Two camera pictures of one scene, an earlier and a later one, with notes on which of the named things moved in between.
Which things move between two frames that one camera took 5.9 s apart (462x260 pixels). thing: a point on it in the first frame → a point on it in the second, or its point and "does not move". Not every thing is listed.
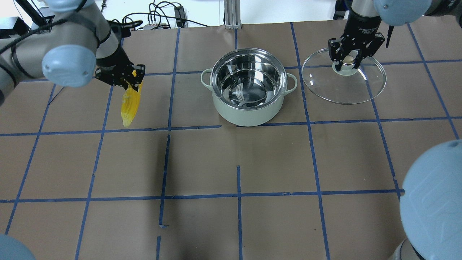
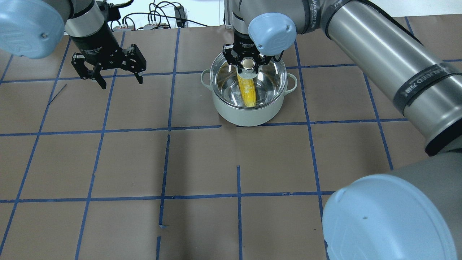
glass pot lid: [350, 86] → [248, 89]
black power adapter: [180, 13] does not move
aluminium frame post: [232, 16] does not move
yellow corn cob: [130, 103] → [249, 91]
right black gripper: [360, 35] → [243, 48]
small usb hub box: [161, 26] does not move
